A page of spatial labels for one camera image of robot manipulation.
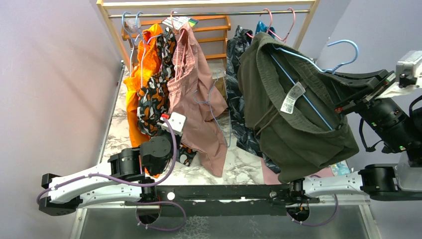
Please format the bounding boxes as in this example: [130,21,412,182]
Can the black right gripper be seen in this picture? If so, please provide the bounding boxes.
[316,69,422,153]

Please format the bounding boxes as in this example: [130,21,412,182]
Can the olive green shorts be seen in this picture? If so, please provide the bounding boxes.
[237,32,359,182]

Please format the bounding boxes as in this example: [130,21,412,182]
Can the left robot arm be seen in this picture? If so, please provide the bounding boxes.
[36,132,181,216]

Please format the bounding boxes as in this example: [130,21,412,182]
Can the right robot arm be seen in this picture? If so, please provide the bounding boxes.
[287,70,422,203]

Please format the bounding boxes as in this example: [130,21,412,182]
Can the orange black camo shorts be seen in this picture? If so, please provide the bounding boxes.
[136,26,199,167]

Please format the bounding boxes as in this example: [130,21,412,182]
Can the dusty pink shorts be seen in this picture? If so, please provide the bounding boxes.
[167,23,227,177]

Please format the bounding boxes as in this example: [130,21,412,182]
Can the black shark print shorts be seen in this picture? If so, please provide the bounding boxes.
[225,25,281,174]

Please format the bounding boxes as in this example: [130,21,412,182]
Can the pink hanger on pink shorts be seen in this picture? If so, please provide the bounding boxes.
[170,10,186,81]

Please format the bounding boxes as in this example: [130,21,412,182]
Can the blue hanger on orange shorts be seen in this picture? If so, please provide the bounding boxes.
[121,12,162,76]

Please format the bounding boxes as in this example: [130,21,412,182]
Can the blue shark print shorts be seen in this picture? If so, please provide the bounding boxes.
[255,21,276,38]

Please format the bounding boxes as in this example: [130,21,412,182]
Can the metal hanging rod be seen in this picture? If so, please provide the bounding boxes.
[108,9,311,19]

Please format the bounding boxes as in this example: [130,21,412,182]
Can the pink mat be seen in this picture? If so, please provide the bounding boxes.
[260,158,334,185]

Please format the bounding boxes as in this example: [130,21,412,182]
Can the colourful marker box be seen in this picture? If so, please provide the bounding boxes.
[162,16,199,30]

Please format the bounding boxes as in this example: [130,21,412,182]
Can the wooden ladder shelf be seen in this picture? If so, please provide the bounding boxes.
[121,15,231,61]

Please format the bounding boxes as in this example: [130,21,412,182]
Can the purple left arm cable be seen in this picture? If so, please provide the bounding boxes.
[36,116,178,205]

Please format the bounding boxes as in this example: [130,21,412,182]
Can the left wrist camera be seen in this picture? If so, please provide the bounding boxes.
[158,112,187,136]

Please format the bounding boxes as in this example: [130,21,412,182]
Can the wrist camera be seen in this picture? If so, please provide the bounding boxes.
[376,50,422,99]
[158,112,187,136]

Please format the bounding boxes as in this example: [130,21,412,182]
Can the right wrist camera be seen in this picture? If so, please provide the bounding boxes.
[376,50,422,99]

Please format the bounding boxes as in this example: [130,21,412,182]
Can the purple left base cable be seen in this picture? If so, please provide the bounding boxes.
[135,201,188,232]

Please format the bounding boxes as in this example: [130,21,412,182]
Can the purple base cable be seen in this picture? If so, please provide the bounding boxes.
[286,175,339,228]
[135,201,188,232]

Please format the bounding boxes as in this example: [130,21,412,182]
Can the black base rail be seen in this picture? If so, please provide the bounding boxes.
[125,184,320,217]

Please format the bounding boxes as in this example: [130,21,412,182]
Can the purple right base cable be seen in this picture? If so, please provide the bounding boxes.
[286,175,339,228]

